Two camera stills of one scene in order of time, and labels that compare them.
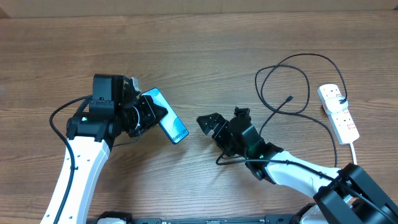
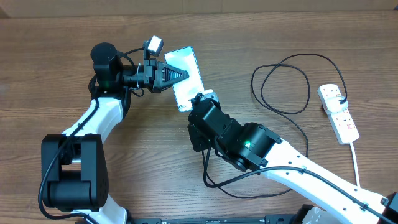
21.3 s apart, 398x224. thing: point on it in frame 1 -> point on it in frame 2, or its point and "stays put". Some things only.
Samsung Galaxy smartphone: [170, 124] -> [186, 60]
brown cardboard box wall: [56, 9] stays put
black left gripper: [153, 114] -> [155, 75]
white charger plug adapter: [333, 104] stays put
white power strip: [342, 124] stays put
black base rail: [120, 217] stays put
